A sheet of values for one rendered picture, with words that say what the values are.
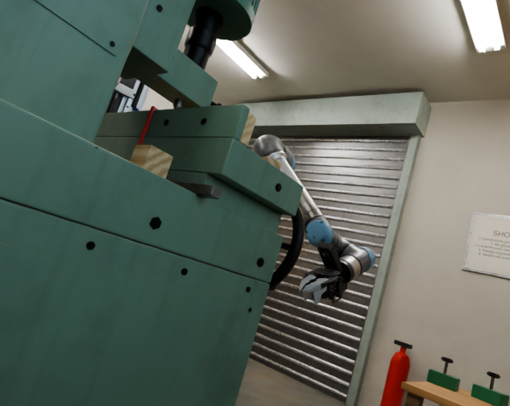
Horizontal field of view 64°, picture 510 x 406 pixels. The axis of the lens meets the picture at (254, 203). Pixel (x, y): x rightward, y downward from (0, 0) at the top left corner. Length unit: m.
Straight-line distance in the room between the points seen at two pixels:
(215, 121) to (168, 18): 0.20
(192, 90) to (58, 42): 0.30
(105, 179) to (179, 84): 0.35
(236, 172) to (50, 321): 0.32
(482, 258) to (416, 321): 0.69
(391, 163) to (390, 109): 0.49
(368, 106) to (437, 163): 0.80
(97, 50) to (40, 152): 0.22
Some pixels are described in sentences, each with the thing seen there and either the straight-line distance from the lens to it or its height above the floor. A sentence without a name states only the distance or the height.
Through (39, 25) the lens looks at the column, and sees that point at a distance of 0.61.
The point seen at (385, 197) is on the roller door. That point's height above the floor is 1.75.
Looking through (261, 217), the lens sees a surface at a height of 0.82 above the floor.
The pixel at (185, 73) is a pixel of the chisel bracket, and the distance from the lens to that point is 0.82.
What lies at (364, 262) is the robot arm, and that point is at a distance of 1.31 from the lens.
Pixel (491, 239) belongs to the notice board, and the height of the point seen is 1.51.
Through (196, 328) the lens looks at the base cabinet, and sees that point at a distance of 0.64.
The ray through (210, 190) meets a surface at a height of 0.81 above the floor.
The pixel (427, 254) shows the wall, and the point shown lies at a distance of 3.62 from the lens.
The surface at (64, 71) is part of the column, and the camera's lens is 0.62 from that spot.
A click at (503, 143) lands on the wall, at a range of 3.82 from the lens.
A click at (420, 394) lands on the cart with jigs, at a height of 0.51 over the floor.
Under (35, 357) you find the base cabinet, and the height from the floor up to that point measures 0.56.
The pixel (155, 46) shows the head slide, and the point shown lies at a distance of 0.75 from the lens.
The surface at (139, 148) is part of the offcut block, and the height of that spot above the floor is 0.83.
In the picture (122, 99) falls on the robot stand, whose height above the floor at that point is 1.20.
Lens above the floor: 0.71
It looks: 10 degrees up
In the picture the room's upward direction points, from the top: 17 degrees clockwise
